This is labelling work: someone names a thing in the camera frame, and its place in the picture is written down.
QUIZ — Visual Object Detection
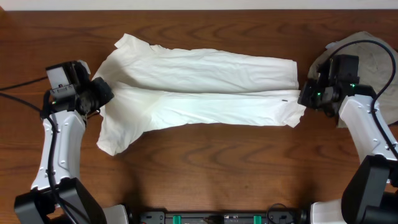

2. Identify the white t-shirt with black print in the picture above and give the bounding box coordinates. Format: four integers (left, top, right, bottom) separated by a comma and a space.
96, 34, 305, 156

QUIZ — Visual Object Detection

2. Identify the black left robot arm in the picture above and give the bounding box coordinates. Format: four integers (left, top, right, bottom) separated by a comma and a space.
14, 60, 131, 223

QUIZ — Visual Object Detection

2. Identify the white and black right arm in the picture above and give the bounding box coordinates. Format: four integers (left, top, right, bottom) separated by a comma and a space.
298, 55, 397, 223

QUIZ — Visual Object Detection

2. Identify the grey garment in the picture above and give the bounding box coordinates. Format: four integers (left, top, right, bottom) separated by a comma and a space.
308, 31, 397, 124

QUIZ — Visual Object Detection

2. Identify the black left camera cable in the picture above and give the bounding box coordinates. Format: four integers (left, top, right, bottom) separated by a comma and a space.
0, 76, 81, 224

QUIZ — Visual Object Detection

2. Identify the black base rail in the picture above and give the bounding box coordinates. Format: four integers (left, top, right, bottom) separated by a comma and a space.
139, 208, 310, 224

